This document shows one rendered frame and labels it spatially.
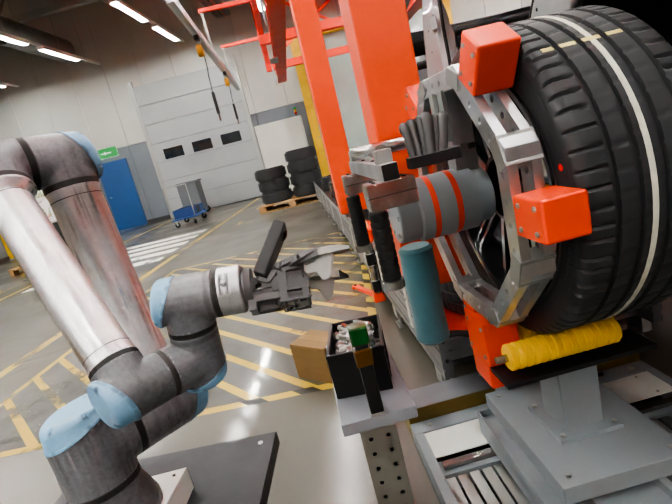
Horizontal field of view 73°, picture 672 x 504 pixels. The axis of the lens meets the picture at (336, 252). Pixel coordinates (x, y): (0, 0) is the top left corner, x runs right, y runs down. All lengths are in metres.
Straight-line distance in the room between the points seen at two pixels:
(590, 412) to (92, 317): 1.13
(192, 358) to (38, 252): 0.34
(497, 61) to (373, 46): 0.63
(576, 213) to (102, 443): 0.98
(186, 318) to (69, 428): 0.36
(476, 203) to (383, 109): 0.52
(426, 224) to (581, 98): 0.36
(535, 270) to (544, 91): 0.29
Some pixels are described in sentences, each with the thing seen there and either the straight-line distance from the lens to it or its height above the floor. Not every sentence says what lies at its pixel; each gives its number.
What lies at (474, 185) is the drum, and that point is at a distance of 1.00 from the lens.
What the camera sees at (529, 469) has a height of 0.15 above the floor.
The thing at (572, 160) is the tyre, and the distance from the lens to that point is 0.81.
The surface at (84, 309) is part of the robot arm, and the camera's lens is 0.92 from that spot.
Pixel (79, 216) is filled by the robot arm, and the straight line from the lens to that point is 1.15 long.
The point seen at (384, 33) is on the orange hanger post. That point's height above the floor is 1.29.
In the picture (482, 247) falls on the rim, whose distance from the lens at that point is 1.28.
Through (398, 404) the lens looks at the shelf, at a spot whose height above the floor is 0.45.
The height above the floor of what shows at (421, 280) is 0.66.
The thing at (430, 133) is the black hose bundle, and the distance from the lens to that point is 0.83.
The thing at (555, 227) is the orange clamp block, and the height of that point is 0.84.
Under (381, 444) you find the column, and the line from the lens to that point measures 1.34.
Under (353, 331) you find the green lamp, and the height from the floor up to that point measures 0.66.
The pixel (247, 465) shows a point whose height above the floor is 0.30.
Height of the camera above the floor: 1.03
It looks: 13 degrees down
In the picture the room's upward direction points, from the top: 14 degrees counter-clockwise
